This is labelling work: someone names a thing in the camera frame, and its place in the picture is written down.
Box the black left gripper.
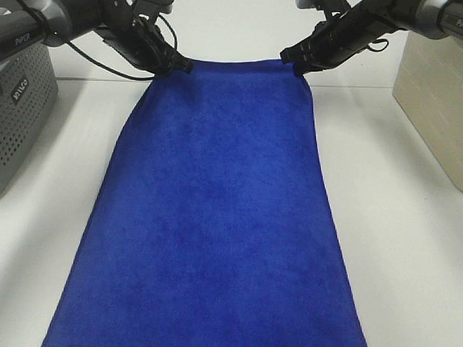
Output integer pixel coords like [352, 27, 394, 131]
[95, 0, 193, 77]

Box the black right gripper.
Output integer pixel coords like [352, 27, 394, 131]
[279, 0, 408, 77]

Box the blue microfibre towel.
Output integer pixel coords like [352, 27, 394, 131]
[41, 60, 368, 347]

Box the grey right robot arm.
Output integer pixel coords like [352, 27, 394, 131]
[279, 0, 463, 76]

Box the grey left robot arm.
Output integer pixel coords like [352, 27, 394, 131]
[0, 0, 193, 77]

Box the beige plastic bin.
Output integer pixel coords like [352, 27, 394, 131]
[392, 33, 463, 192]

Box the grey perforated plastic basket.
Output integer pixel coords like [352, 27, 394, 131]
[0, 9, 63, 211]

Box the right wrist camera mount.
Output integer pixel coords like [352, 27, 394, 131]
[295, 0, 351, 13]

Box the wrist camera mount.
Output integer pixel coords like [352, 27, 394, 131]
[295, 0, 351, 13]
[131, 0, 174, 15]

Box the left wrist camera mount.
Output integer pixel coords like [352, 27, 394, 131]
[131, 0, 174, 15]

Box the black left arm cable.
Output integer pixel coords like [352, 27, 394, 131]
[0, 0, 182, 82]

